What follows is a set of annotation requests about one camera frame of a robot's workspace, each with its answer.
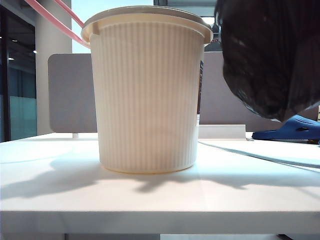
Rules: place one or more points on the red ceiling sign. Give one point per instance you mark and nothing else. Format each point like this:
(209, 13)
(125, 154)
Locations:
(216, 40)

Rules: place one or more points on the black plastic garbage bag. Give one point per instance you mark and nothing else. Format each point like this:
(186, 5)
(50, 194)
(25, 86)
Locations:
(270, 55)

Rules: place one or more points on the white ribbed plastic trash can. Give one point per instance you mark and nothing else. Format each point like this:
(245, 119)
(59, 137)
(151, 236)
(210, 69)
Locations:
(145, 105)

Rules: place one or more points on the grey rounded desk divider panel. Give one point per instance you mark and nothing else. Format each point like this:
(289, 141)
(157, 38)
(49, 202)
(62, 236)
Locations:
(70, 95)

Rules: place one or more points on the black glass door frame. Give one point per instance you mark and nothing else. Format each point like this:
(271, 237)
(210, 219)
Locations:
(6, 100)

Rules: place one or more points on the long ceiling light strip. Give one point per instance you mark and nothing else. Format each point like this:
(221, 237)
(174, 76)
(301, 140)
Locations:
(207, 20)

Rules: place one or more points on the white divider support post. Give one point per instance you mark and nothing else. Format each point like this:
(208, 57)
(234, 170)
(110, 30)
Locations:
(75, 135)

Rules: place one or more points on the yellow white package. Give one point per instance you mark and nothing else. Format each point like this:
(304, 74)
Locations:
(319, 115)

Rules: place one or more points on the dark blue rubber slipper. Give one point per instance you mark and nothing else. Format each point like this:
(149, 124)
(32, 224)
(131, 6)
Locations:
(295, 131)

